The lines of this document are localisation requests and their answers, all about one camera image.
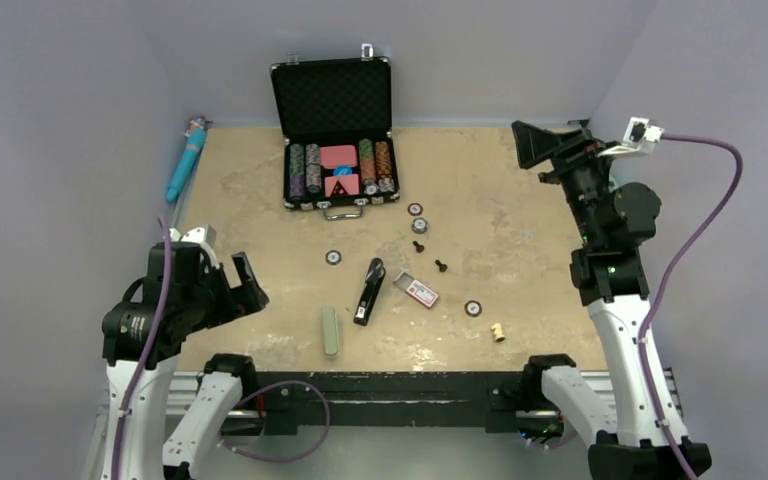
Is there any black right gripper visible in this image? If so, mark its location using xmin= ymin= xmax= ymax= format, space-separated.
xmin=512 ymin=121 xmax=621 ymax=247

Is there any black stapler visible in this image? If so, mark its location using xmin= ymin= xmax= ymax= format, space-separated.
xmin=353 ymin=258 xmax=386 ymax=326

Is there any red white staple box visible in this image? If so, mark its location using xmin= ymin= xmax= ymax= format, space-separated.
xmin=393 ymin=270 xmax=439 ymax=309

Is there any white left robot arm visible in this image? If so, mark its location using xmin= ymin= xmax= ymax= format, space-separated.
xmin=101 ymin=225 xmax=269 ymax=479

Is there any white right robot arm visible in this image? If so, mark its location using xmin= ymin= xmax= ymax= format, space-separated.
xmin=512 ymin=119 xmax=712 ymax=479

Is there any poker chip near stapler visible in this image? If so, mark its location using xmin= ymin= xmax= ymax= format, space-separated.
xmin=325 ymin=250 xmax=342 ymax=265

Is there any upper loose poker chip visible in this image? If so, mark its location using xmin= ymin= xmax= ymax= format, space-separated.
xmin=407 ymin=203 xmax=423 ymax=217

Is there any grey loose poker chip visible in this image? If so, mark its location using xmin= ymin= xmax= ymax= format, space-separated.
xmin=411 ymin=217 xmax=428 ymax=234

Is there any blue marker pen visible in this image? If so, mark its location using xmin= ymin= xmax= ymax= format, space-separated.
xmin=165 ymin=115 xmax=211 ymax=203

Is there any brown poker chip right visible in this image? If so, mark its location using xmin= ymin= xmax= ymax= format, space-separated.
xmin=464 ymin=300 xmax=483 ymax=317

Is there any white chess rook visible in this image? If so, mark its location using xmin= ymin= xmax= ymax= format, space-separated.
xmin=490 ymin=323 xmax=506 ymax=343

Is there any black poker chip case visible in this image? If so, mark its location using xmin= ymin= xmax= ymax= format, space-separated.
xmin=270 ymin=44 xmax=401 ymax=220

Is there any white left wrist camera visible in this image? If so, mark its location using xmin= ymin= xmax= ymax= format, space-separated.
xmin=169 ymin=224 xmax=217 ymax=250

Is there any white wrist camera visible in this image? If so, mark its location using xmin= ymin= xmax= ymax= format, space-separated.
xmin=169 ymin=224 xmax=217 ymax=250
xmin=597 ymin=117 xmax=664 ymax=157

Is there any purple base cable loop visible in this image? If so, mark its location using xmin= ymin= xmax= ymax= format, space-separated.
xmin=216 ymin=380 xmax=331 ymax=464

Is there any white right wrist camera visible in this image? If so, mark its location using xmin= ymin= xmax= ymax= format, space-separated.
xmin=597 ymin=117 xmax=664 ymax=157

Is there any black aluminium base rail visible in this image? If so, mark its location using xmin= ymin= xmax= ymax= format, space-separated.
xmin=254 ymin=371 xmax=555 ymax=435

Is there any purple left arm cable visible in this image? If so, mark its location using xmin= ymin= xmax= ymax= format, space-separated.
xmin=109 ymin=215 xmax=175 ymax=480

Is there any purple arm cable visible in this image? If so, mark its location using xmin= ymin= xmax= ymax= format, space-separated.
xmin=109 ymin=215 xmax=175 ymax=480
xmin=636 ymin=133 xmax=744 ymax=480

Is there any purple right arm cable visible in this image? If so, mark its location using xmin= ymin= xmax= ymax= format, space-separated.
xmin=636 ymin=133 xmax=744 ymax=480

